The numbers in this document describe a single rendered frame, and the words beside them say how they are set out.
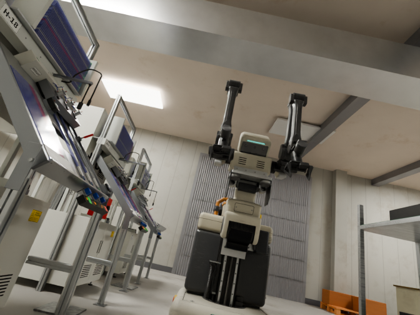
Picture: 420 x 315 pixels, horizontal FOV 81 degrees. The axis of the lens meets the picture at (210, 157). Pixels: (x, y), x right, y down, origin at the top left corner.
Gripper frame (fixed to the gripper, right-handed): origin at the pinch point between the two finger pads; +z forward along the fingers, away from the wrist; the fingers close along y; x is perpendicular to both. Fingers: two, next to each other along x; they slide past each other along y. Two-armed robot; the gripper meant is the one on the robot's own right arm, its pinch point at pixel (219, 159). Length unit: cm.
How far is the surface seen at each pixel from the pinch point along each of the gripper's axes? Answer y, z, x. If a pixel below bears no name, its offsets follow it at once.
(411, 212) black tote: 118, -14, 31
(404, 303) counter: 409, -188, 466
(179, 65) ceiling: -109, -317, 61
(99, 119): -136, -102, 51
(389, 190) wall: 444, -458, 387
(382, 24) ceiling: 156, -251, -36
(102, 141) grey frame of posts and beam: -123, -79, 61
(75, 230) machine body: -120, -7, 107
